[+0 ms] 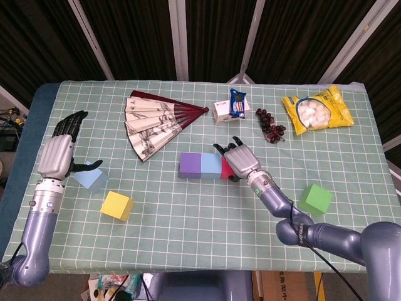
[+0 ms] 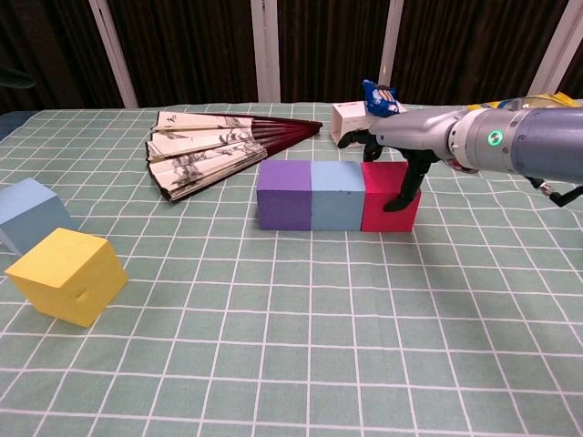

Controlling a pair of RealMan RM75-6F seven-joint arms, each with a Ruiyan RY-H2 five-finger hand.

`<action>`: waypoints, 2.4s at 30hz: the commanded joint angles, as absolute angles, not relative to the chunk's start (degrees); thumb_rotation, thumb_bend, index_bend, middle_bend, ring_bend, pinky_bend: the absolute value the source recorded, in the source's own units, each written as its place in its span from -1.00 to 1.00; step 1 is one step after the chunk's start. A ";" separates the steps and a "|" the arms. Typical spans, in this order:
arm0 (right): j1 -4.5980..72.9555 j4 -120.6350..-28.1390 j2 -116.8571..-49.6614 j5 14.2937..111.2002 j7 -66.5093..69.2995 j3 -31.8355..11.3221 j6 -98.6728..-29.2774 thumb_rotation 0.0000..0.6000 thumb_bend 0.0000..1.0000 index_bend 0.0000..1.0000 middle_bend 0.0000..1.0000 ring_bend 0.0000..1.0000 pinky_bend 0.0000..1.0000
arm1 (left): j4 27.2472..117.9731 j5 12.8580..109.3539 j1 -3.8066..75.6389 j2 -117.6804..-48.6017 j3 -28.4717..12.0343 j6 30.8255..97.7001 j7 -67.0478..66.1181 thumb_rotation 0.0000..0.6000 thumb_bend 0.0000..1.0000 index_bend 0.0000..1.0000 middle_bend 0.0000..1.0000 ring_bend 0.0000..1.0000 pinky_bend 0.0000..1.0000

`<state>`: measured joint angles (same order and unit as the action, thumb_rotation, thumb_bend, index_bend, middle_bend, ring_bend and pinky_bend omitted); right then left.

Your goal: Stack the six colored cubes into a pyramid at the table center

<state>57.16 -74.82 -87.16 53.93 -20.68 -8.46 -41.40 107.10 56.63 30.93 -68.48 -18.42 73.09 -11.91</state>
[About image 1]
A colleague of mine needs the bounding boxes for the blue table padding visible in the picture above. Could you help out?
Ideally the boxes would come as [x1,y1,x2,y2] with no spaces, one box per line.
[0,83,60,251]

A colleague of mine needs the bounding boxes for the green foam cube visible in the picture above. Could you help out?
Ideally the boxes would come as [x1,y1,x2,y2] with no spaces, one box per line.
[298,183,333,217]

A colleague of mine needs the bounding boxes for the dark red grape bunch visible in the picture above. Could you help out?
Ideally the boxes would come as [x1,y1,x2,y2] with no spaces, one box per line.
[255,108,286,144]

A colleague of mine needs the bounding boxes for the yellow marshmallow bag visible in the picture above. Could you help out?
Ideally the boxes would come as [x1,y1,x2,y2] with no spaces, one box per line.
[281,85,355,136]

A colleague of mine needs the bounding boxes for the yellow foam cube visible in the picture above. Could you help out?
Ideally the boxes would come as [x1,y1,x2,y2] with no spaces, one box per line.
[100,191,135,223]

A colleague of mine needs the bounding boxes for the blue-grey robot torso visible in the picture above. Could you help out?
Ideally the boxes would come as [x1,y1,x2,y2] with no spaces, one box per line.
[150,271,253,301]

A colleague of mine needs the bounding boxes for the painted paper folding fan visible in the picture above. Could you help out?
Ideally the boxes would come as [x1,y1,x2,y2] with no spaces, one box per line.
[124,90,210,164]

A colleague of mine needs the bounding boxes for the white frame bar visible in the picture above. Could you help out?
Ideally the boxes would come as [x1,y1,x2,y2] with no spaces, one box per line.
[0,84,31,115]
[382,136,401,152]

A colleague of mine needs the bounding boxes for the purple foam cube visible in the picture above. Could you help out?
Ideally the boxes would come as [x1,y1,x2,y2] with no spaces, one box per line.
[179,152,202,179]

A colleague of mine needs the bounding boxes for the white cardboard product box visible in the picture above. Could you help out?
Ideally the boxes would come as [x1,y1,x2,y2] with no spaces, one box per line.
[212,100,251,125]

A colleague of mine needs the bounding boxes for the yellow vertical bar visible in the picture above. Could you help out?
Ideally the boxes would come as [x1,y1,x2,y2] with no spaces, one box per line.
[314,272,323,301]

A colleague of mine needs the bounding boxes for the green checked tablecloth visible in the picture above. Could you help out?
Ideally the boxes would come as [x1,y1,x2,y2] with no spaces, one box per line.
[3,80,400,273]

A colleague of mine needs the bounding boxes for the tangled floor cables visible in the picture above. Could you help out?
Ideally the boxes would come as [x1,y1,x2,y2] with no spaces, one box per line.
[0,108,28,127]

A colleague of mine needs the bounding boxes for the colourful printed packaging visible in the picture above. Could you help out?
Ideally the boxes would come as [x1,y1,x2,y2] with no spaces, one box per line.
[87,273,142,300]

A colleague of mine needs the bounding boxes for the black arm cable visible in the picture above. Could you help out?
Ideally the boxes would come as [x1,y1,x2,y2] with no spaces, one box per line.
[288,200,366,301]
[6,241,26,264]

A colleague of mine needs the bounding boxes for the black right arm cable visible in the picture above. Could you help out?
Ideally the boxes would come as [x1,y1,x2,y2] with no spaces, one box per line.
[288,200,366,301]

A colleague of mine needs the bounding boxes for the light blue foam cube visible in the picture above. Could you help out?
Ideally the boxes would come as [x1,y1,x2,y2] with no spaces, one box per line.
[73,161,108,192]
[200,153,223,181]

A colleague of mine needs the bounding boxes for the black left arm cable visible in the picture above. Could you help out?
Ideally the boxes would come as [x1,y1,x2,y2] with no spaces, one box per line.
[6,241,26,264]

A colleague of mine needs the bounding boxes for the blue cookie packet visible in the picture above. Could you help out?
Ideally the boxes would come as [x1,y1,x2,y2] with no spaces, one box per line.
[229,88,247,120]

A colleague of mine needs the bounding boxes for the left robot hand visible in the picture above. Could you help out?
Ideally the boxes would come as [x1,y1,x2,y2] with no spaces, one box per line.
[37,110,103,181]

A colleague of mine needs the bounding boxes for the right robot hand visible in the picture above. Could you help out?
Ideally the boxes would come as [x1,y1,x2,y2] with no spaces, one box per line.
[212,135,261,183]

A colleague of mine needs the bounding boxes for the white frame post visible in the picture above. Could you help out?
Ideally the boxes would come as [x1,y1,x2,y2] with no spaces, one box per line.
[225,0,267,85]
[68,0,115,81]
[318,0,395,85]
[167,0,190,81]

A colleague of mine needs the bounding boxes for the pink foam cube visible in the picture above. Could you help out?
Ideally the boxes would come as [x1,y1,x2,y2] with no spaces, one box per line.
[221,156,236,181]

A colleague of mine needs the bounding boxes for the dark brown curtain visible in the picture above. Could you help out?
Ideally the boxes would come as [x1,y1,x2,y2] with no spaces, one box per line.
[0,0,401,151]

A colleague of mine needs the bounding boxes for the brown cardboard box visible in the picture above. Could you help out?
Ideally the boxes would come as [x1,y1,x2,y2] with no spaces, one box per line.
[259,271,310,301]

